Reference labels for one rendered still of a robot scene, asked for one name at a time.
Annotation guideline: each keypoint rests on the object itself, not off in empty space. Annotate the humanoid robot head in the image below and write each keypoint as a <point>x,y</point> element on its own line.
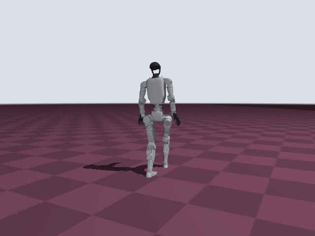
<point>155,66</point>

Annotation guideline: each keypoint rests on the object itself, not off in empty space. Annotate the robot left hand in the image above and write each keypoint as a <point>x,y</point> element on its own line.
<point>140,120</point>

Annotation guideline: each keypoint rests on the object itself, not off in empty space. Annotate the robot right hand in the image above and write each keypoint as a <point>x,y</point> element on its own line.
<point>177,119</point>

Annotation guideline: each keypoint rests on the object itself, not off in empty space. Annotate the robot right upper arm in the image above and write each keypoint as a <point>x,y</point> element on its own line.
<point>169,89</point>

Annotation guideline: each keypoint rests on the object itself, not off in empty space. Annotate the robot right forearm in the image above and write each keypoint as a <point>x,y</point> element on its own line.
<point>172,107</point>

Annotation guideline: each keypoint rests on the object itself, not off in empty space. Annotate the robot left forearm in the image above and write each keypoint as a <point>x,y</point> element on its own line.
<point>141,108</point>

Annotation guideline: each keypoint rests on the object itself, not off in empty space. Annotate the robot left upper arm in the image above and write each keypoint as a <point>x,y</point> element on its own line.
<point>142,93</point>

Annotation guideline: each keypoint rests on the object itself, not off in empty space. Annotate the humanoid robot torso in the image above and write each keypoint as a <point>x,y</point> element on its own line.
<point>156,90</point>

